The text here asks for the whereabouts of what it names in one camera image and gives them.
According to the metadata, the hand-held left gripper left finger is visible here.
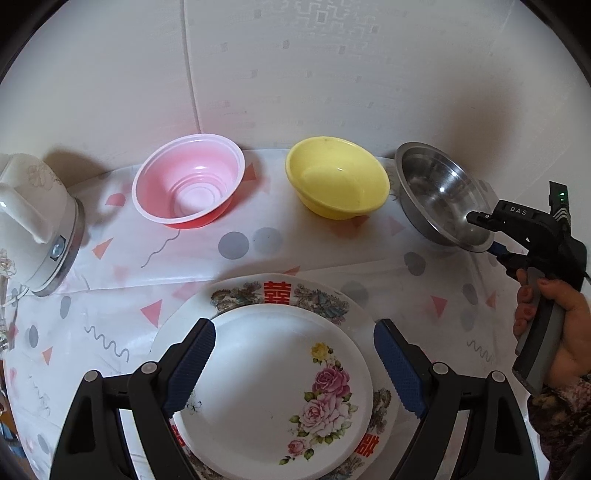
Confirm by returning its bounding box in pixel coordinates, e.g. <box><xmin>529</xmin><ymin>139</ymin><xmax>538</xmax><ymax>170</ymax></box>
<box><xmin>48</xmin><ymin>318</ymin><xmax>217</xmax><ymax>480</ymax></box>

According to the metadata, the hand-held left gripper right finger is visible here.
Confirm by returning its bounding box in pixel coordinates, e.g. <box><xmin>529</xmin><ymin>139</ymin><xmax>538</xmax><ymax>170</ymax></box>
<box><xmin>374</xmin><ymin>318</ymin><xmax>541</xmax><ymax>480</ymax></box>

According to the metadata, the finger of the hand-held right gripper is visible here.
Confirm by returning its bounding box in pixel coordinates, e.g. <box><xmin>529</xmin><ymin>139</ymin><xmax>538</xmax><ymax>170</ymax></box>
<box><xmin>487</xmin><ymin>240</ymin><xmax>532</xmax><ymax>278</ymax></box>
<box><xmin>465</xmin><ymin>199</ymin><xmax>550</xmax><ymax>232</ymax></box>

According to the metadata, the stainless steel bowl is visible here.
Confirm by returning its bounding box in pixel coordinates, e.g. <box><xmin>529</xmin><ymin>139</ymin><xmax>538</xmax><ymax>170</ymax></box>
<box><xmin>394</xmin><ymin>141</ymin><xmax>495</xmax><ymax>253</ymax></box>

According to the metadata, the white rose print plate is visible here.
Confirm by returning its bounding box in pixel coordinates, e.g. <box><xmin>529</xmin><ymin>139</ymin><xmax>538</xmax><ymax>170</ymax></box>
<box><xmin>173</xmin><ymin>303</ymin><xmax>374</xmax><ymax>478</ymax></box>

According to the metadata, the white plate patterned rim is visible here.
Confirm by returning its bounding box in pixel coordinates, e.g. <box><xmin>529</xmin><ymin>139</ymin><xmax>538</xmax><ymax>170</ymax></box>
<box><xmin>150</xmin><ymin>272</ymin><xmax>400</xmax><ymax>480</ymax></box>

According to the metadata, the yellow plastic bowl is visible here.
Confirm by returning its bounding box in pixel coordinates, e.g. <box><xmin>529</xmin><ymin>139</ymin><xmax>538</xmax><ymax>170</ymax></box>
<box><xmin>285</xmin><ymin>136</ymin><xmax>391</xmax><ymax>220</ymax></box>

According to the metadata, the pink red plastic bowl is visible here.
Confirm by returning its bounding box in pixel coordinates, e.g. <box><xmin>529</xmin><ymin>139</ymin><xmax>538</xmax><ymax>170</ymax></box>
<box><xmin>131</xmin><ymin>133</ymin><xmax>245</xmax><ymax>229</ymax></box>

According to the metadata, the person's right forearm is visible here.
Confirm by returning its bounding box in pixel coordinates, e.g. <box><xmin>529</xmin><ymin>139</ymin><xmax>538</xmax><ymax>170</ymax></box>
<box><xmin>526</xmin><ymin>369</ymin><xmax>591</xmax><ymax>480</ymax></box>

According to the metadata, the person's right hand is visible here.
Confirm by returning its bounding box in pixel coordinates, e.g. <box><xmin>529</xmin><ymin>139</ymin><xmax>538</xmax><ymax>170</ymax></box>
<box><xmin>513</xmin><ymin>270</ymin><xmax>591</xmax><ymax>384</ymax></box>

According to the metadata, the patterned plastic tablecloth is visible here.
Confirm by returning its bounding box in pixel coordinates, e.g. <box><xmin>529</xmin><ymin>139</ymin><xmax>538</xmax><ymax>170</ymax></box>
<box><xmin>0</xmin><ymin>148</ymin><xmax>546</xmax><ymax>480</ymax></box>

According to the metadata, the white ceramic electric kettle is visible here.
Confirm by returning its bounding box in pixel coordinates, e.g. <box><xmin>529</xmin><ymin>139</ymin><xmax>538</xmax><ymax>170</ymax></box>
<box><xmin>0</xmin><ymin>152</ymin><xmax>86</xmax><ymax>298</ymax></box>

